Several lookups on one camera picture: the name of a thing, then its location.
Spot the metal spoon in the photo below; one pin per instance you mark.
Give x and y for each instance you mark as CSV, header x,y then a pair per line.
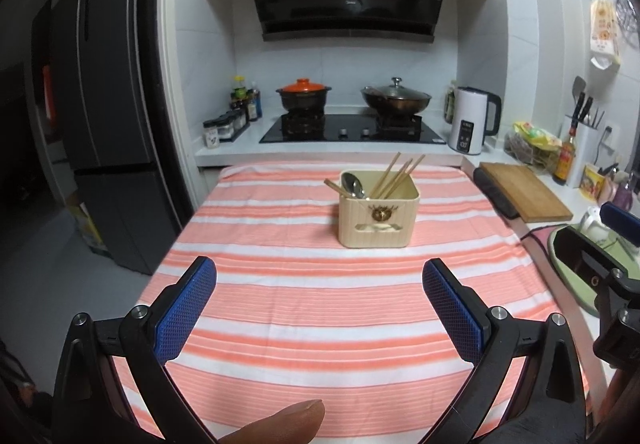
x,y
351,183
361,192

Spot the dark sauce bottle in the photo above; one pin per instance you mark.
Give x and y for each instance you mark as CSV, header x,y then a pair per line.
x,y
253,104

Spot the white electric kettle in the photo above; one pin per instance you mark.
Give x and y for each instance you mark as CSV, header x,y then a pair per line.
x,y
467,124

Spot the green glass bottle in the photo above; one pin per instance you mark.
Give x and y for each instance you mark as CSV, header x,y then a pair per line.
x,y
450,102

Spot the wooden chopstick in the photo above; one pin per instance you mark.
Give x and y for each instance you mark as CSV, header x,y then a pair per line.
x,y
411,169
392,169
400,174
332,186

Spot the bag of vegetables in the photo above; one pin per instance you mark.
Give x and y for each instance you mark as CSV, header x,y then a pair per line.
x,y
530,159

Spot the metal steamer rack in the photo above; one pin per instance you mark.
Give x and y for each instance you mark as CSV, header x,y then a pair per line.
x,y
629,17

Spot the orange striped tablecloth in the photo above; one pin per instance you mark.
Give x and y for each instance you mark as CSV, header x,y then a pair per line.
x,y
325,324

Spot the yellow green snack bag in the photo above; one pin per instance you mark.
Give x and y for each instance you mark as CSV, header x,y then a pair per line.
x,y
537,134

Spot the cream utensil holder box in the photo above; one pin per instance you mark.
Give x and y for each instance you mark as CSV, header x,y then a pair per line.
x,y
375,229

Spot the black gas hob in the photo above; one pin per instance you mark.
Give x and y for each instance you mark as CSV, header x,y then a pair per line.
x,y
350,132

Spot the white knife holder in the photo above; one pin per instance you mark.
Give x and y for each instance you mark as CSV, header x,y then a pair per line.
x,y
587,144

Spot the hanging food package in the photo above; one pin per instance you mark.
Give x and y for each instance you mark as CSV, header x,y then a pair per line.
x,y
604,34

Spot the clay pot with orange lid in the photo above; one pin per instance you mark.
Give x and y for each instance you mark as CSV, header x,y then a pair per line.
x,y
300,97

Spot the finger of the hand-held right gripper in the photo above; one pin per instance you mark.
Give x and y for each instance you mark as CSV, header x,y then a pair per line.
x,y
590,254
621,219

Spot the black range hood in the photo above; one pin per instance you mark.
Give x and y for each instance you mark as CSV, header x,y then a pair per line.
x,y
350,4

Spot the person's right hand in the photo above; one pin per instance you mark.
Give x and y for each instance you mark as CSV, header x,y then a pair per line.
x,y
624,399

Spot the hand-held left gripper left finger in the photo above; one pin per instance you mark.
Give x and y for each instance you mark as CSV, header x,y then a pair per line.
x,y
185,309

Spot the black spatula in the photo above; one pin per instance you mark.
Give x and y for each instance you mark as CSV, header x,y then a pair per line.
x,y
579,89

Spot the wooden cutting board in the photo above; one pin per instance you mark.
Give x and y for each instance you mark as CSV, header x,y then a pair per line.
x,y
530,194

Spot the person's left hand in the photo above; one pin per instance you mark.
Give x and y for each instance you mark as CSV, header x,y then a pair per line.
x,y
280,424

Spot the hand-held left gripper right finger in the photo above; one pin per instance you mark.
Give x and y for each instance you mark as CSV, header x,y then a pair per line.
x,y
455,314

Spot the white teapot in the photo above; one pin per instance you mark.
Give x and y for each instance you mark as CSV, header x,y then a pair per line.
x,y
592,224

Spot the dark grey refrigerator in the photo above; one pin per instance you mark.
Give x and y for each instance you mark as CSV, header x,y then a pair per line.
x,y
110,99

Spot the brown bottle with red label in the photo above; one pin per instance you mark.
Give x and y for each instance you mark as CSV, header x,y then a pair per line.
x,y
566,162

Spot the rack of spice jars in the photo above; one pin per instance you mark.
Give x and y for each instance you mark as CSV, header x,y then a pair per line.
x,y
234,124

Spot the black wok with glass lid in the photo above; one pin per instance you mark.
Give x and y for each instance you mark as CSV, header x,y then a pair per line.
x,y
396,99

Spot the yellow printed mug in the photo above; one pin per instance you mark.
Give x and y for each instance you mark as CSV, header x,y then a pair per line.
x,y
594,181

